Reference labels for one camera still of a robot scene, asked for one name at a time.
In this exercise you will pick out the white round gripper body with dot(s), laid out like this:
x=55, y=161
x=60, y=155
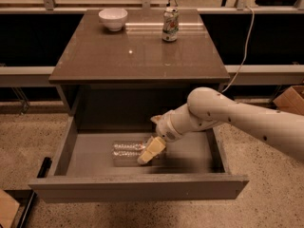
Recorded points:
x=165, y=128

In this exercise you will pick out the clear plastic water bottle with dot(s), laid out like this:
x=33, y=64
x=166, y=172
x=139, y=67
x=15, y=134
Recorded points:
x=126, y=153

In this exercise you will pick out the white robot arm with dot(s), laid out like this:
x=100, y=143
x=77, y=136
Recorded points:
x=206, y=108

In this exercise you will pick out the grey cabinet with glossy top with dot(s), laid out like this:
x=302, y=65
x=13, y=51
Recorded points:
x=137, y=53

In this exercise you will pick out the green white soda can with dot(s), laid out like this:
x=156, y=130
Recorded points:
x=170, y=26

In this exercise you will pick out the white ceramic bowl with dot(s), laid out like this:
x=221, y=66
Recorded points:
x=113, y=19

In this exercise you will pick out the brown cardboard box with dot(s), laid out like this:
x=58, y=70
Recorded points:
x=291, y=100

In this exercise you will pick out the wooden board at corner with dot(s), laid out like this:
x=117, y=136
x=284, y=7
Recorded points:
x=8, y=209

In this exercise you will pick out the grey horizontal rail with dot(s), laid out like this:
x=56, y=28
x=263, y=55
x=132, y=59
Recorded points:
x=37, y=76

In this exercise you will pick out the black metal floor frame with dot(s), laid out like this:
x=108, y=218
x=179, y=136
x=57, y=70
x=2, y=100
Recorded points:
x=27, y=197

